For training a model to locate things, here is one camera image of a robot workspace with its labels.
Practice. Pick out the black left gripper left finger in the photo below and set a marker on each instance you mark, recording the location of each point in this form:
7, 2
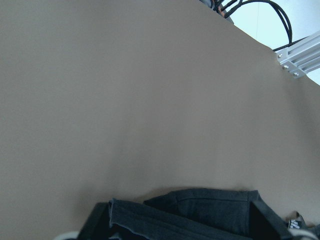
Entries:
97, 225

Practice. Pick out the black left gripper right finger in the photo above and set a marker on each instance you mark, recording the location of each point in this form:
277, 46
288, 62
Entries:
265, 224

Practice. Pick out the black printed t-shirt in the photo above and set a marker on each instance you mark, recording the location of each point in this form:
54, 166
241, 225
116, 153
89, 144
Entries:
189, 214

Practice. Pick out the brown table mat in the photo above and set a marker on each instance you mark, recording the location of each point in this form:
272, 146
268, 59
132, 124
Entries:
132, 99

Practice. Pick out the aluminium profile post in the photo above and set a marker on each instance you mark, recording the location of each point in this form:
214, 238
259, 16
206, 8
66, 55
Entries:
302, 57

